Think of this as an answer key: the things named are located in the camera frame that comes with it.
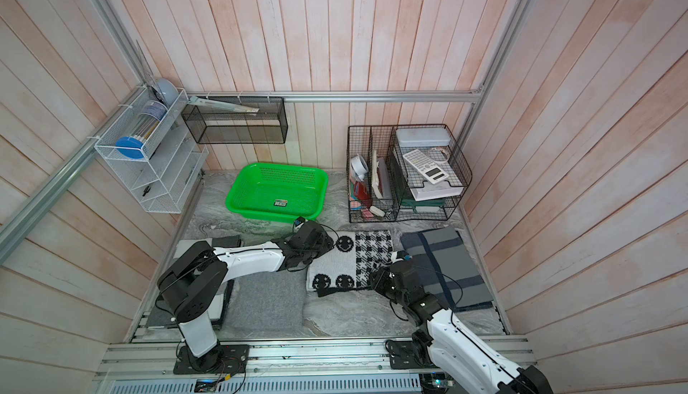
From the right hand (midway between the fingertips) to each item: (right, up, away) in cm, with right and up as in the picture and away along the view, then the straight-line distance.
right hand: (370, 273), depth 86 cm
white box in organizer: (+22, +48, +15) cm, 55 cm away
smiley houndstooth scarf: (-5, +5, +4) cm, 8 cm away
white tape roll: (-2, +38, +24) cm, 45 cm away
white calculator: (+21, +35, +5) cm, 41 cm away
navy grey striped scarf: (+26, +1, +3) cm, 26 cm away
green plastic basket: (-37, +27, +27) cm, 53 cm away
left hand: (-14, +7, +7) cm, 17 cm away
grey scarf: (-32, -7, -6) cm, 34 cm away
